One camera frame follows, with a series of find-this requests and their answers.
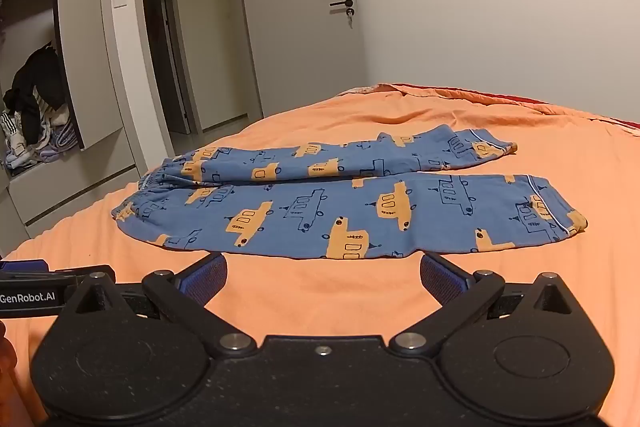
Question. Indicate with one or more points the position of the blue pants with orange print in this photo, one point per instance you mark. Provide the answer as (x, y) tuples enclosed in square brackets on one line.
[(350, 207)]

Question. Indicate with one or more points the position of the door key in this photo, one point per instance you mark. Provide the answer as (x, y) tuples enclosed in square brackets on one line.
[(350, 18)]

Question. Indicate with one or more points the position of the pile of folded clothes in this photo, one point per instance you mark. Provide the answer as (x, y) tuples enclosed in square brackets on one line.
[(45, 142)]

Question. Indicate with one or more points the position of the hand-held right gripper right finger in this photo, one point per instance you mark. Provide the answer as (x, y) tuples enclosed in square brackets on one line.
[(440, 279)]

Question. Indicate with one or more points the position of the orange bed sheet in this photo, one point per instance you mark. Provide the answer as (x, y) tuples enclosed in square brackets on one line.
[(320, 302)]

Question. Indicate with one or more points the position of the white door frame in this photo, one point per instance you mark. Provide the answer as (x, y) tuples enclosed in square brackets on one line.
[(120, 72)]

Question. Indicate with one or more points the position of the black jacket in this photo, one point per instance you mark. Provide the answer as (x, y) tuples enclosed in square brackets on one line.
[(37, 87)]

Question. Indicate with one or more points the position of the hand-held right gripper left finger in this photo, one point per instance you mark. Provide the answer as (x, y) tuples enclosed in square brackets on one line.
[(207, 279)]

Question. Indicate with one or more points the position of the red blanket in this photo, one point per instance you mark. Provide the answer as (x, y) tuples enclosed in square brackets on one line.
[(622, 123)]

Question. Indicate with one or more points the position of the white wardrobe door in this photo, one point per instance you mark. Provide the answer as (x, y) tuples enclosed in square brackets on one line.
[(87, 57)]

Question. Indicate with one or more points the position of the grey room door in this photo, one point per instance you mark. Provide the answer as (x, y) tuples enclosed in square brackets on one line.
[(305, 37)]

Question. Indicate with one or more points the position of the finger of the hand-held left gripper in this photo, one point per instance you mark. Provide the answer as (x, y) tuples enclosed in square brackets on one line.
[(67, 276)]

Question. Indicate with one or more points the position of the white wardrobe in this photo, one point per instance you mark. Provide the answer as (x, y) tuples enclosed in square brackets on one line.
[(30, 7)]

